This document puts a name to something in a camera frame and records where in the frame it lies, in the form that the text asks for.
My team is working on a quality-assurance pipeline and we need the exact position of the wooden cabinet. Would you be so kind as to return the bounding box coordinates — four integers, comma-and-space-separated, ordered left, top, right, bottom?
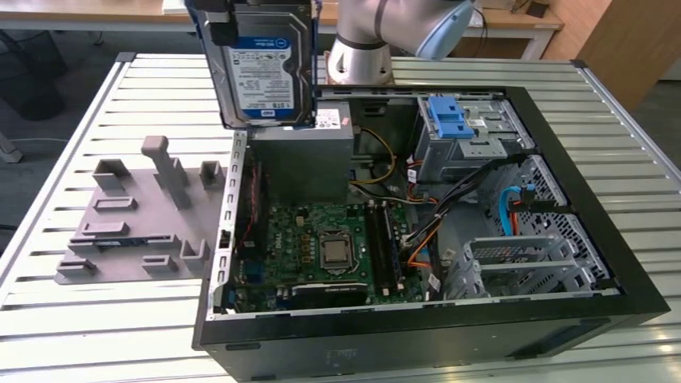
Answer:
542, 0, 681, 111

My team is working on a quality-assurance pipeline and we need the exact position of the black PC case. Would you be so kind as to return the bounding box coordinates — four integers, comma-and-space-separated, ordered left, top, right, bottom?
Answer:
192, 83, 672, 382

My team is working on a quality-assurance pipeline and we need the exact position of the hard disk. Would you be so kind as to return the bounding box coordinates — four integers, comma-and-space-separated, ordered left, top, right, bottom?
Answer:
187, 0, 320, 131

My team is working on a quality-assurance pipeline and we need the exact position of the black cable bundle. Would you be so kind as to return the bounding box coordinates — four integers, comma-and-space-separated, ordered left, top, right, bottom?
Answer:
402, 155, 528, 244

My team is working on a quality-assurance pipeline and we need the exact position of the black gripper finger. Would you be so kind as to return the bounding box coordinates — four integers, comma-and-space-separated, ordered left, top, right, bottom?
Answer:
204, 0, 242, 47

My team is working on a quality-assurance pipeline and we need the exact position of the yellow wire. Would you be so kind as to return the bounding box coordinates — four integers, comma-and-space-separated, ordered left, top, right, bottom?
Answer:
351, 127, 399, 187

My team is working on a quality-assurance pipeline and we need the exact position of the blue data wire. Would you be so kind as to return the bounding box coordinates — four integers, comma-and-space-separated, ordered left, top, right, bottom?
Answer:
499, 186, 534, 237

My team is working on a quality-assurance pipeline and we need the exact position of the green motherboard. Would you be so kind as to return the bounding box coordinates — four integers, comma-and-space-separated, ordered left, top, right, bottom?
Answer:
234, 201, 432, 310

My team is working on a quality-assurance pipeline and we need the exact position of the black power wire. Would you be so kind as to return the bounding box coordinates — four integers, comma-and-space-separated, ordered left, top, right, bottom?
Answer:
519, 185, 571, 216

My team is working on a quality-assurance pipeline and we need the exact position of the silver CPU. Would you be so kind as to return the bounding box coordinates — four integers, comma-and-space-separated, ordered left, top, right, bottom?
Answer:
322, 239, 354, 268

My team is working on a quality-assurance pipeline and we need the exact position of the black graphics card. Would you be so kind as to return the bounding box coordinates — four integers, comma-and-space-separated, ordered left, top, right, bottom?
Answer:
290, 281, 370, 308

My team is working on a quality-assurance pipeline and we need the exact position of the metal optical drive cage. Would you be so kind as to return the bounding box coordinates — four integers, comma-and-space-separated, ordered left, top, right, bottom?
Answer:
415, 95, 536, 184

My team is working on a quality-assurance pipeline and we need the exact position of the white stand foot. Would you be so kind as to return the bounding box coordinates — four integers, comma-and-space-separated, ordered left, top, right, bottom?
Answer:
0, 129, 26, 164

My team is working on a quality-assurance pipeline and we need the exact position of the wooden desk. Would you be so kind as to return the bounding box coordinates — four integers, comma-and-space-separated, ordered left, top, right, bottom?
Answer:
0, 0, 566, 61

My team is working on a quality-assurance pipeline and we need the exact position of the orange wire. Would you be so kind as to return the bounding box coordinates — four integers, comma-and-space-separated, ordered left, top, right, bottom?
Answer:
407, 229, 443, 267

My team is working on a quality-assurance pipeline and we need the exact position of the black RAM stick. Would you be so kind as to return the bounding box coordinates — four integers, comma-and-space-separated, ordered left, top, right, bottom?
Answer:
380, 205, 404, 291

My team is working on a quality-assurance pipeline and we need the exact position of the grey parts rack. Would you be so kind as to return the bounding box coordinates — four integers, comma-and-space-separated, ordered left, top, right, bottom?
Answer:
55, 135, 231, 285

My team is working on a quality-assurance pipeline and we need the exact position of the blue plastic drive latch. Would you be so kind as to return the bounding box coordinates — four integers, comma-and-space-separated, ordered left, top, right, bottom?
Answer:
427, 97, 475, 140

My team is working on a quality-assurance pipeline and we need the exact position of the grey power supply unit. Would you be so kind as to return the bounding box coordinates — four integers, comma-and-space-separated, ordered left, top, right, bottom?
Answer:
248, 99, 356, 204

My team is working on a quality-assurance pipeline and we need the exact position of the metal disk bay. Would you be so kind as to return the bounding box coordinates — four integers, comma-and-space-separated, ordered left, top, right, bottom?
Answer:
458, 235, 608, 298

